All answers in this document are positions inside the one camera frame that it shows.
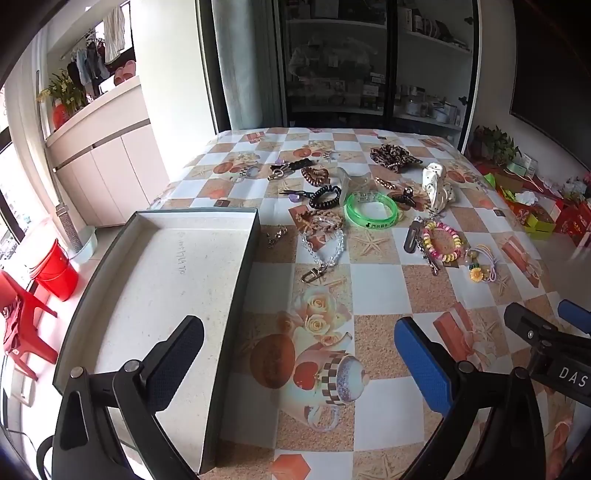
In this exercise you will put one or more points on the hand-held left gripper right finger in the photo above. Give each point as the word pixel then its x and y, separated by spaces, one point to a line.
pixel 422 364

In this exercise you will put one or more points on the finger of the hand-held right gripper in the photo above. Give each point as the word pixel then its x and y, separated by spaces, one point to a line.
pixel 526 325
pixel 575 314

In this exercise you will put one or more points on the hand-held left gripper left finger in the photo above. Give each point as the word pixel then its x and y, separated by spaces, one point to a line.
pixel 178 364

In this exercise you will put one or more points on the grey shallow box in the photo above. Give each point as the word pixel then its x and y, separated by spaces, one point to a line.
pixel 166 295

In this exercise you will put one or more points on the green transparent bangle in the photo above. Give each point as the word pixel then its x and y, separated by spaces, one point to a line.
pixel 364 224

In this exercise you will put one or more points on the small black hair claw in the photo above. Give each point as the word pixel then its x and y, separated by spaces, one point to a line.
pixel 408 196

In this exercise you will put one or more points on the checkered printed tablecloth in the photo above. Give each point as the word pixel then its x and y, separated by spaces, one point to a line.
pixel 378 281

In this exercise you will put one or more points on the pile of gift boxes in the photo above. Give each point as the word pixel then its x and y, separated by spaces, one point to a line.
pixel 540 203

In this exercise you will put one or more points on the light blue basin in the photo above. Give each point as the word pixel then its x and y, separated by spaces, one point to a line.
pixel 85 244

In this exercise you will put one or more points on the red plastic bucket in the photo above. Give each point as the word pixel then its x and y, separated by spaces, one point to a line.
pixel 55 274

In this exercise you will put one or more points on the red plastic chair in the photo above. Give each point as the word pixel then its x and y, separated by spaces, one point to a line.
pixel 23 323

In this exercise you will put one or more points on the green leafy potted plant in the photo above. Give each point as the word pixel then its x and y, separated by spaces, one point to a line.
pixel 496 143

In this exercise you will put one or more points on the clear plastic hair claw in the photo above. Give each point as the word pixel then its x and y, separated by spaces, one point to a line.
pixel 353 182

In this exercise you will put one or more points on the black clip with purple charm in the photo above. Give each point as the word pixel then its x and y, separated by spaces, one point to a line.
pixel 295 194

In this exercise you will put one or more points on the leopard print scrunchie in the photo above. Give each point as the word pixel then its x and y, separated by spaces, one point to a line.
pixel 395 157

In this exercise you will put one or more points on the white low cabinet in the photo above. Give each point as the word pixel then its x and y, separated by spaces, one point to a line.
pixel 101 152

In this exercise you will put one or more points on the yellow flowering potted plant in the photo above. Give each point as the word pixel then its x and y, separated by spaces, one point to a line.
pixel 62 92

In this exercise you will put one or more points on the pink slippers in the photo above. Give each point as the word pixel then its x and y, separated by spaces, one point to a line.
pixel 124 71

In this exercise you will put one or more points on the glass door display cabinet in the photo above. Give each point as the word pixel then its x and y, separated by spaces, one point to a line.
pixel 374 64

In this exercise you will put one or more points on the grey curtain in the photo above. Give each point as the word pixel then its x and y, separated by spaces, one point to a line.
pixel 244 64

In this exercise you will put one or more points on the hanging clothes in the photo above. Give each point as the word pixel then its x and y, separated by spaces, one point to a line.
pixel 99 50

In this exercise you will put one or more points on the dark wall board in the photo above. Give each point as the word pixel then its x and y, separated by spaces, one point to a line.
pixel 551 69

